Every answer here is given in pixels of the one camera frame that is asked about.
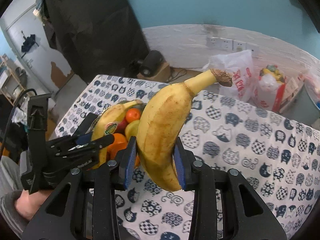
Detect blue trash bin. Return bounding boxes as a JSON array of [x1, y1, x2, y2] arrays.
[[283, 85, 319, 126]]

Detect wall socket strip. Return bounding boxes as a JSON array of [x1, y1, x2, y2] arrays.
[[206, 36, 260, 56]]

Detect yellow green pear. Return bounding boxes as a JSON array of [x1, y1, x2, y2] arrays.
[[125, 120, 140, 141]]

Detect black speaker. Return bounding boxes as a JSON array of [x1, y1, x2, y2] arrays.
[[139, 50, 164, 77]]

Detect white plastic shopping bag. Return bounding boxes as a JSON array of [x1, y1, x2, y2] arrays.
[[202, 49, 256, 103]]

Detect cat pattern tablecloth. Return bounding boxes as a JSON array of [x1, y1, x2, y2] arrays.
[[54, 74, 320, 240]]

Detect large orange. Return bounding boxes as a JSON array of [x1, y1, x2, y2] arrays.
[[135, 155, 140, 168]]

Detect person's left hand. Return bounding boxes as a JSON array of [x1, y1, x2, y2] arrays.
[[14, 190, 52, 221]]

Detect red apple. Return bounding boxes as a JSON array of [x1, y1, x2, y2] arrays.
[[115, 118, 129, 134]]

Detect black hanging cloth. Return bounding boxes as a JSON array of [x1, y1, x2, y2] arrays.
[[44, 0, 149, 82]]

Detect small tangerine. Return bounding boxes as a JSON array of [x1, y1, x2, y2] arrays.
[[125, 108, 142, 123], [107, 133, 127, 161]]

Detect banana with sticker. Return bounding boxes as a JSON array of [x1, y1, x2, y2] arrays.
[[91, 100, 143, 169]]

